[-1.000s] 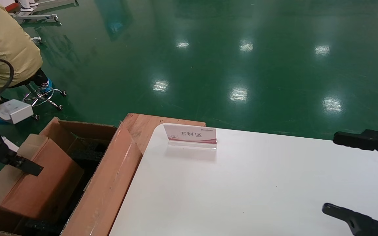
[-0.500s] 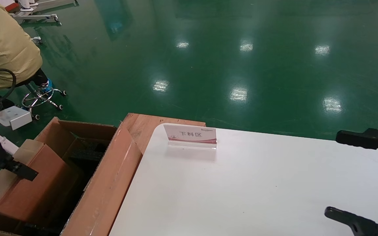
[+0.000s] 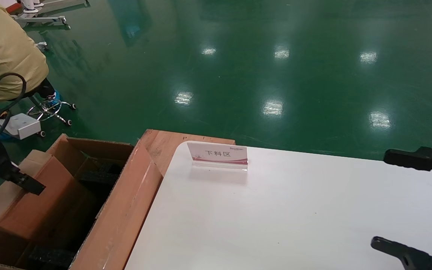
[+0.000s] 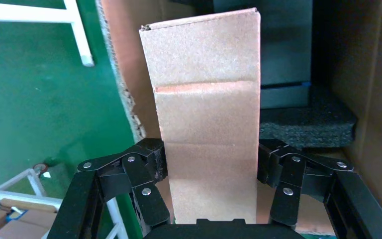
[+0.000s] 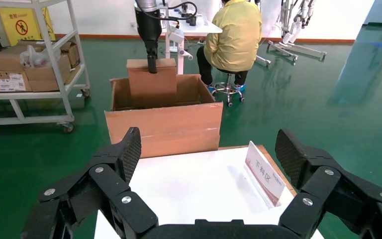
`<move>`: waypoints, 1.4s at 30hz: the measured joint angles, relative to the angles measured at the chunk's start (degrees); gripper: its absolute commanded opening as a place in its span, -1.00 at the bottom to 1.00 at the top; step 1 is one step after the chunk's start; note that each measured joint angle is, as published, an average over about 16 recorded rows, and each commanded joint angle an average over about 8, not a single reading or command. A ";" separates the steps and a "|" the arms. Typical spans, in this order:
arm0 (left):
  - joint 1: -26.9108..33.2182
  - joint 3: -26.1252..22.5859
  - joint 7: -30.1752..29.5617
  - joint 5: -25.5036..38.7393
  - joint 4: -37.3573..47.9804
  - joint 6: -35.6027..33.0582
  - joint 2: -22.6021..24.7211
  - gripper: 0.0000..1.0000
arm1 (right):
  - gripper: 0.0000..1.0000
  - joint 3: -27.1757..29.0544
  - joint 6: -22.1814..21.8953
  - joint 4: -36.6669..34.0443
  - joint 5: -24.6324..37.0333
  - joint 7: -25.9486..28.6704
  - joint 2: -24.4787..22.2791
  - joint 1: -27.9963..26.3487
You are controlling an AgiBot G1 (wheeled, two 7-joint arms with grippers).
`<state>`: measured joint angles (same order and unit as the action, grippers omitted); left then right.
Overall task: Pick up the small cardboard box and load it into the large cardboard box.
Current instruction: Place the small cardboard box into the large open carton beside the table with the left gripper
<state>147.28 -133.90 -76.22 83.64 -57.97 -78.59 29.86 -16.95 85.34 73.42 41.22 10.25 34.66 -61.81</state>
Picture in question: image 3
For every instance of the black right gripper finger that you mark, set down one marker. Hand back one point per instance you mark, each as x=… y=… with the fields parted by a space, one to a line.
x=411 y=257
x=426 y=159

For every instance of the small cardboard box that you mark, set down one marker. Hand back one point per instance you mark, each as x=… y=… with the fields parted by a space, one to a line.
x=39 y=206

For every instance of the large cardboard box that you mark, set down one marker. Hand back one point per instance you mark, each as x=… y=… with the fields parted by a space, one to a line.
x=126 y=210

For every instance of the blue shoe cover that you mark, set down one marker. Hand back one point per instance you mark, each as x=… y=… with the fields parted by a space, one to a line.
x=53 y=96
x=2 y=135

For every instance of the black foam block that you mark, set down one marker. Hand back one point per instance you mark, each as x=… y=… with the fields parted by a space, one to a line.
x=51 y=257
x=101 y=176

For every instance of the chrome stool base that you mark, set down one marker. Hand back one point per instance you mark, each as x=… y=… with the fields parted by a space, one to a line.
x=49 y=108

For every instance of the person in yellow jacket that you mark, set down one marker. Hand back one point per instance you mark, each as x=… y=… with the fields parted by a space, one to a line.
x=6 y=48

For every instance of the white wheeled stand base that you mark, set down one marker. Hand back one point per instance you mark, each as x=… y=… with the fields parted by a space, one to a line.
x=47 y=18

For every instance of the acrylic sign with Chinese text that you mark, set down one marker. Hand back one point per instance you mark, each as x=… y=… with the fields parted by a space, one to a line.
x=219 y=153

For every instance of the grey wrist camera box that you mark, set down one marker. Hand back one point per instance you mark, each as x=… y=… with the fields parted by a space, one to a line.
x=23 y=125

